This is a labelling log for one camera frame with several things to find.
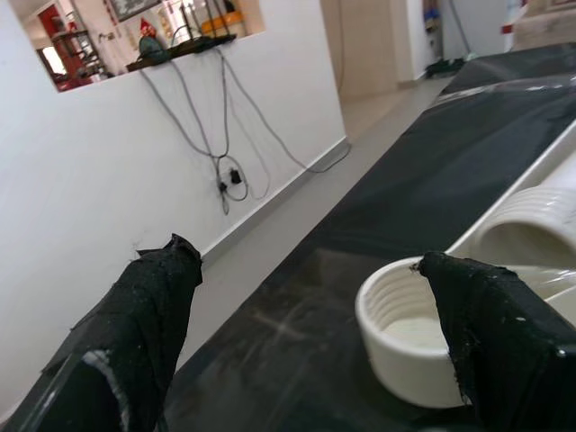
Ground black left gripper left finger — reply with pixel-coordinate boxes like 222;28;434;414
2;232;203;432

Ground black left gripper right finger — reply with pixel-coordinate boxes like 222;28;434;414
411;250;576;432

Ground white plastic table top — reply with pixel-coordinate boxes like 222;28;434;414
354;123;576;409

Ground white plastic table leg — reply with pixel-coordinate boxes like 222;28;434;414
476;164;576;271

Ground clear tape cross patch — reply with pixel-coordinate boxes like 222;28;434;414
211;245;374;374

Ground black table cloth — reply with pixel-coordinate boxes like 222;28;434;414
40;42;576;432

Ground clear tape strip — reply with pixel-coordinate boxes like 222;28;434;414
438;74;576;98

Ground green red figurine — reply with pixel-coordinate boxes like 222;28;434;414
137;17;170;64

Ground floor mop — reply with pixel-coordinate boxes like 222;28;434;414
425;0;473;80

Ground red shelving unit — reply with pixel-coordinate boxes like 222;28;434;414
36;2;109;86

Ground yellow crate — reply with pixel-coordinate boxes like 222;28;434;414
200;13;248;37

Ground dark framed picture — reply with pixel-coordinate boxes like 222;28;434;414
110;0;161;22

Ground white appliance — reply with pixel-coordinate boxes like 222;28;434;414
463;0;517;53

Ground light wooden door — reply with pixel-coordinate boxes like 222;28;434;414
321;0;401;98

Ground black wall cable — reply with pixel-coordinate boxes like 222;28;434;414
139;49;251;217
222;49;350;202

